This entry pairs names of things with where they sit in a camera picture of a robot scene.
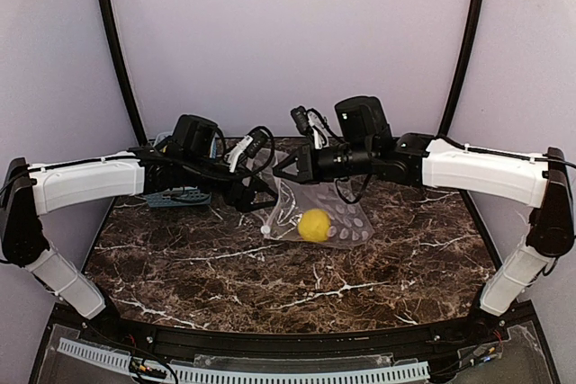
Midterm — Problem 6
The black front table rail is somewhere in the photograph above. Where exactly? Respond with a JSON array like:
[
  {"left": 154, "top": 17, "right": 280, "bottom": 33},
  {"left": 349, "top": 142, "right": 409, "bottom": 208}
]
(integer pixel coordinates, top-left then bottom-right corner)
[{"left": 67, "top": 301, "right": 519, "bottom": 370}]

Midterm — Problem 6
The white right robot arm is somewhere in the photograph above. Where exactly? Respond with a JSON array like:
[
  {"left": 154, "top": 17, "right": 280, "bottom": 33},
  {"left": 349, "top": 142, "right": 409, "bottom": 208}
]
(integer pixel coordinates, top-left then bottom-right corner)
[{"left": 273, "top": 95, "right": 575, "bottom": 317}]

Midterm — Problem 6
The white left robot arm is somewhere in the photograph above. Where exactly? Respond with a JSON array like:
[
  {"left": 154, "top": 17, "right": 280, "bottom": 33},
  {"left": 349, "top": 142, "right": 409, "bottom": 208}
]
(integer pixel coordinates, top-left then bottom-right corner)
[{"left": 1, "top": 114, "right": 278, "bottom": 320}]

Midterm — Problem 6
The black right frame post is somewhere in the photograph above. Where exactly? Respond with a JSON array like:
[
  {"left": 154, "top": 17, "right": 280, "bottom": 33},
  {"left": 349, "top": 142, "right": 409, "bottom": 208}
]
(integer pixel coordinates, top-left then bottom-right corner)
[{"left": 437, "top": 0, "right": 483, "bottom": 135}]

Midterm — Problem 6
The blue plastic basket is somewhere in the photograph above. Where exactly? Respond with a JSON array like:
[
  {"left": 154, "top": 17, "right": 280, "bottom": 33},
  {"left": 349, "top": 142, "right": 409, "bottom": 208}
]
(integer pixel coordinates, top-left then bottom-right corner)
[{"left": 143, "top": 167, "right": 212, "bottom": 209}]

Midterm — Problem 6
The black frame post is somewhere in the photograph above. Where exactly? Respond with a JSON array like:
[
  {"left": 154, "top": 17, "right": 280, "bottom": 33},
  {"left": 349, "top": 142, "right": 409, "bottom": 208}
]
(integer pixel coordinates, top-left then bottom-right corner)
[
  {"left": 437, "top": 0, "right": 483, "bottom": 135},
  {"left": 98, "top": 0, "right": 148, "bottom": 145}
]

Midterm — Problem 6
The white slotted cable duct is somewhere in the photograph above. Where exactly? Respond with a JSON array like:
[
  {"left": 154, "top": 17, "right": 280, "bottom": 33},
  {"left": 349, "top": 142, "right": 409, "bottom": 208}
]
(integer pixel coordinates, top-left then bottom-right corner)
[{"left": 57, "top": 337, "right": 430, "bottom": 383}]

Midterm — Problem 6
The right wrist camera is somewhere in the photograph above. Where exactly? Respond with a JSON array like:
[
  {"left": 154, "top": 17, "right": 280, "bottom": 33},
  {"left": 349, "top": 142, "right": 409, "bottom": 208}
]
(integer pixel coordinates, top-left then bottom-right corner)
[{"left": 290, "top": 106, "right": 337, "bottom": 150}]

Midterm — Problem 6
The clear zip top bag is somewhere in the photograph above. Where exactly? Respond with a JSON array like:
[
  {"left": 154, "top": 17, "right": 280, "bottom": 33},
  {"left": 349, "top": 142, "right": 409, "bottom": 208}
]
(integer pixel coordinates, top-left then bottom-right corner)
[{"left": 256, "top": 167, "right": 374, "bottom": 249}]

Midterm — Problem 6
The black left frame post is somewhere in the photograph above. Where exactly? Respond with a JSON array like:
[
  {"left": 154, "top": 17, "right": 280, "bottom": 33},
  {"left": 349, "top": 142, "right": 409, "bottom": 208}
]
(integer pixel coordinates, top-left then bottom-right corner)
[{"left": 98, "top": 0, "right": 148, "bottom": 145}]

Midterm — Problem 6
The yellow round fruit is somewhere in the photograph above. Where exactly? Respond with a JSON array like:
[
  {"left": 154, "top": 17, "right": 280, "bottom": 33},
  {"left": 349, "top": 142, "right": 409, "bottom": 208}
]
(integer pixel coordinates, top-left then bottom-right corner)
[{"left": 297, "top": 209, "right": 331, "bottom": 243}]

